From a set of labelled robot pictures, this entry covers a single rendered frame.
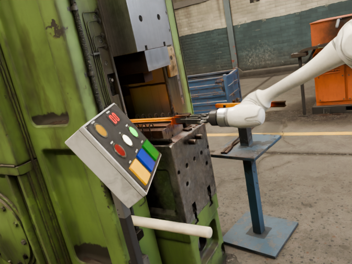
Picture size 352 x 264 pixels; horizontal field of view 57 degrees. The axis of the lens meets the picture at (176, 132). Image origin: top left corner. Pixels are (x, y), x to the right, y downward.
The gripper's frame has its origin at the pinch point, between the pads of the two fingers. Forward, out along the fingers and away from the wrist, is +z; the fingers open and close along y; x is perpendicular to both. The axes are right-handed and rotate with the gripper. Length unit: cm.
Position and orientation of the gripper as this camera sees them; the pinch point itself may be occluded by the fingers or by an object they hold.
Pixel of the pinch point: (182, 119)
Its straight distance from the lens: 163.1
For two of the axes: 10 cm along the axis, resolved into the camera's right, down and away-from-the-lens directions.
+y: 4.9, -3.3, 8.0
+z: -8.5, 0.2, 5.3
